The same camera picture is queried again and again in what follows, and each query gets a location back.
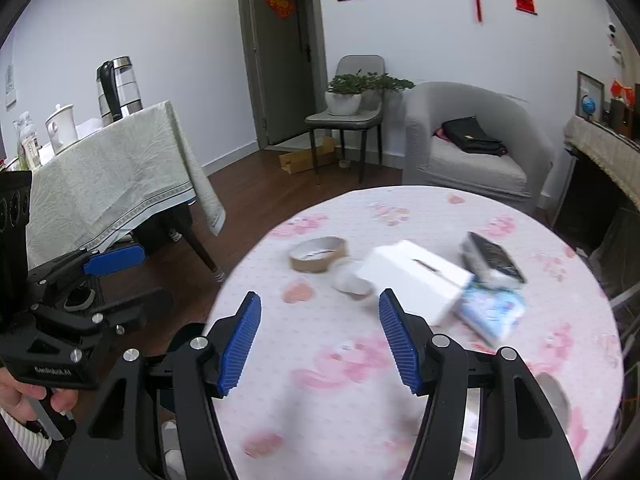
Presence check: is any clear plastic bottle with label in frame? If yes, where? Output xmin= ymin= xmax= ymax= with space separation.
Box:
xmin=16 ymin=112 xmax=42 ymax=170

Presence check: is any blue and white tissue packet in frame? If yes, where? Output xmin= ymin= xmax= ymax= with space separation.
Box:
xmin=455 ymin=282 xmax=528 ymax=349

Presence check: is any glass electric kettle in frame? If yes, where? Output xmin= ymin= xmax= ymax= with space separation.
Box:
xmin=96 ymin=56 xmax=144 ymax=128

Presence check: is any dark wooden table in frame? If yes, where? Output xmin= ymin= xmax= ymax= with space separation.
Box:
xmin=172 ymin=207 xmax=224 ymax=282

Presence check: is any black bag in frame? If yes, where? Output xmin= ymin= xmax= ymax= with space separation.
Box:
xmin=441 ymin=116 xmax=509 ymax=157

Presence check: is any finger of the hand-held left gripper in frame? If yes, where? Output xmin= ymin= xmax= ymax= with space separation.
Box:
xmin=26 ymin=242 xmax=147 ymax=286
xmin=30 ymin=287 xmax=176 ymax=338

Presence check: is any grey door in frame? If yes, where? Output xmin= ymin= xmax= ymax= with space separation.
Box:
xmin=236 ymin=0 xmax=328 ymax=151

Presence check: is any white cardboard box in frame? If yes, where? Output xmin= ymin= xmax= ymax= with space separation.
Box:
xmin=356 ymin=240 xmax=475 ymax=327

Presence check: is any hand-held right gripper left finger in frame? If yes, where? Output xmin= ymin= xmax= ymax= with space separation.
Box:
xmin=70 ymin=291 xmax=262 ymax=480

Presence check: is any person's left hand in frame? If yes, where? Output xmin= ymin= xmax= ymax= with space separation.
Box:
xmin=0 ymin=367 xmax=81 ymax=423

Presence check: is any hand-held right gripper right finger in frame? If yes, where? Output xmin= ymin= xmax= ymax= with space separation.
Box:
xmin=378 ymin=288 xmax=583 ymax=480

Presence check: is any grey dining chair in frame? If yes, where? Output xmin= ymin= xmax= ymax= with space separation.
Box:
xmin=305 ymin=55 xmax=387 ymax=184

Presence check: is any framed picture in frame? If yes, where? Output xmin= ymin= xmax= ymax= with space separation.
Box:
xmin=575 ymin=71 xmax=607 ymax=122

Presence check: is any white ceramic teapot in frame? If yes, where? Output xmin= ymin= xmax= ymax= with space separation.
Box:
xmin=45 ymin=104 xmax=80 ymax=155

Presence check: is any grey armchair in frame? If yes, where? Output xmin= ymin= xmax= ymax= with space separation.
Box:
xmin=402 ymin=81 xmax=556 ymax=213

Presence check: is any person's white shoe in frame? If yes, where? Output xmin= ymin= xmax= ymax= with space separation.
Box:
xmin=160 ymin=420 xmax=185 ymax=480

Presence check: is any person's left forearm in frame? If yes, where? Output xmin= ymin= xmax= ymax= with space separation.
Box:
xmin=0 ymin=407 xmax=51 ymax=471

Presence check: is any potted plant in white pot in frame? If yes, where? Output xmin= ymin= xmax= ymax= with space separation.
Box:
xmin=362 ymin=74 xmax=416 ymax=113
xmin=325 ymin=74 xmax=371 ymax=116

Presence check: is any wall notice paper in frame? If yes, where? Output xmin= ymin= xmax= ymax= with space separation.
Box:
xmin=5 ymin=64 xmax=19 ymax=110

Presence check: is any dark cabinet with lace cloth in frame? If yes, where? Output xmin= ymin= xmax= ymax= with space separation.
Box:
xmin=552 ymin=115 xmax=640 ymax=266

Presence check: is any pink floral tablecloth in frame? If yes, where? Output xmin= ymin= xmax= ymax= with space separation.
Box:
xmin=202 ymin=186 xmax=626 ymax=480

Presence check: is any pale green patterned tablecloth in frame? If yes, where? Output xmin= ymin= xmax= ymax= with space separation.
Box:
xmin=25 ymin=101 xmax=227 ymax=271

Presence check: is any brown tape roll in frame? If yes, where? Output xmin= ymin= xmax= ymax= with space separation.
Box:
xmin=288 ymin=236 xmax=348 ymax=274

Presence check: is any black packet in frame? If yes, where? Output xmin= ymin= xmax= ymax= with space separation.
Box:
xmin=460 ymin=231 xmax=528 ymax=289

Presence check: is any white plastic lid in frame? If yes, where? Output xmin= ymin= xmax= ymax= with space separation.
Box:
xmin=332 ymin=258 xmax=376 ymax=301

